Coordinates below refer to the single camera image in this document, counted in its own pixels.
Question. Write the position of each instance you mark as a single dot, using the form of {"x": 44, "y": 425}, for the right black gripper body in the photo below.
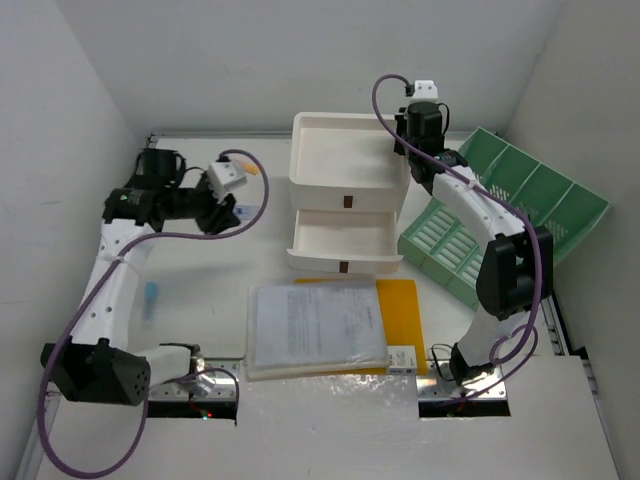
{"x": 403, "y": 149}

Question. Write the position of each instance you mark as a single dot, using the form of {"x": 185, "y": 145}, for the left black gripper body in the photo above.
{"x": 200, "y": 204}

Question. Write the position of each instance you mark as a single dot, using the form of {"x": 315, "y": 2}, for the pink orange highlighter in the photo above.
{"x": 250, "y": 168}

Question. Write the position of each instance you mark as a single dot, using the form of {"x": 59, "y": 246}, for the white three-drawer organizer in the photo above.
{"x": 344, "y": 163}

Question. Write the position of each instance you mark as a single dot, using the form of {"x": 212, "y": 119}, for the white drawer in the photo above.
{"x": 345, "y": 243}

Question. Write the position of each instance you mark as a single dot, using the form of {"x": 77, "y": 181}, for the small clear blue-capped bottle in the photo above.
{"x": 245, "y": 212}

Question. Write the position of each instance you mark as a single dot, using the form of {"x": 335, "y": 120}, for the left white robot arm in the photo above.
{"x": 93, "y": 364}

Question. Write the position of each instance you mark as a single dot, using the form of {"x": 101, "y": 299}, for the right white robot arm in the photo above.
{"x": 516, "y": 271}

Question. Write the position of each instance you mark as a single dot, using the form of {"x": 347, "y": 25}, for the green plastic file tray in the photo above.
{"x": 441, "y": 247}

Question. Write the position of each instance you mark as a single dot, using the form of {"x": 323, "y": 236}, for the yellow folder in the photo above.
{"x": 399, "y": 305}

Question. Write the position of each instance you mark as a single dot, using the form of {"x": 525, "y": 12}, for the clear sleeve with papers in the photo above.
{"x": 307, "y": 328}

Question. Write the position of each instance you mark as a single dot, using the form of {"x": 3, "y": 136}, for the small white box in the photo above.
{"x": 402, "y": 360}

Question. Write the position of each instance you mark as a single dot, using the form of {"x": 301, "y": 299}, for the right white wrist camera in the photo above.
{"x": 422, "y": 91}

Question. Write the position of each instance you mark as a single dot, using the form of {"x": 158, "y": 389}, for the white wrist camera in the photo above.
{"x": 225, "y": 177}
{"x": 422, "y": 91}

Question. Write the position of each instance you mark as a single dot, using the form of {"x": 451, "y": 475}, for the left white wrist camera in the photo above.
{"x": 225, "y": 177}

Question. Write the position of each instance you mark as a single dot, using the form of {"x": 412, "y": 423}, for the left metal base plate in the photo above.
{"x": 208, "y": 380}

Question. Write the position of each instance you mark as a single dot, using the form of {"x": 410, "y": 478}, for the metal base plate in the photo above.
{"x": 208, "y": 380}
{"x": 432, "y": 388}

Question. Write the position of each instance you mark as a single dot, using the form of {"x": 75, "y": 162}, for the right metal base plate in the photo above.
{"x": 432, "y": 388}

